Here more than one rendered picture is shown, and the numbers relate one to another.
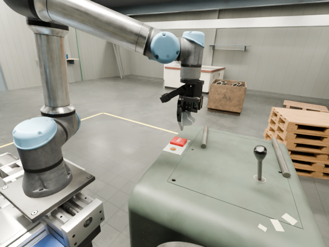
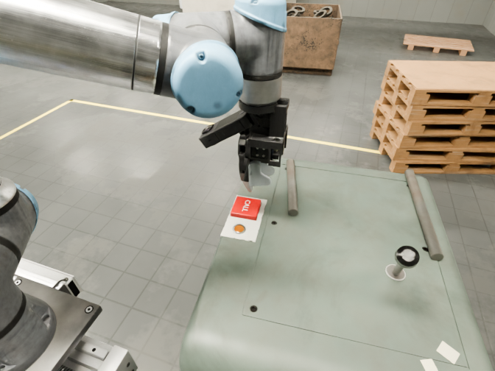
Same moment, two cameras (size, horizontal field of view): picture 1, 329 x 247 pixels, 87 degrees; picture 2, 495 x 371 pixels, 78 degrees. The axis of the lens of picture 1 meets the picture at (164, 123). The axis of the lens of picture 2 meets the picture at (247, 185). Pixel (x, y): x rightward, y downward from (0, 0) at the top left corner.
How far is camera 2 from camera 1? 0.21 m
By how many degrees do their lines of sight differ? 19
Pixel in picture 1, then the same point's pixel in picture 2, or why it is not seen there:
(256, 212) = (398, 350)
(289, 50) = not seen: outside the picture
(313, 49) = not seen: outside the picture
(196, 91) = (275, 125)
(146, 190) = (208, 344)
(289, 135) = (415, 112)
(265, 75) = not seen: outside the picture
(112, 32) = (61, 61)
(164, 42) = (205, 76)
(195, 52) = (269, 47)
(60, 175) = (32, 331)
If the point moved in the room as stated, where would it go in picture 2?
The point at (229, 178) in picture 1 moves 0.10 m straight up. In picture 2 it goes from (348, 283) to (361, 247)
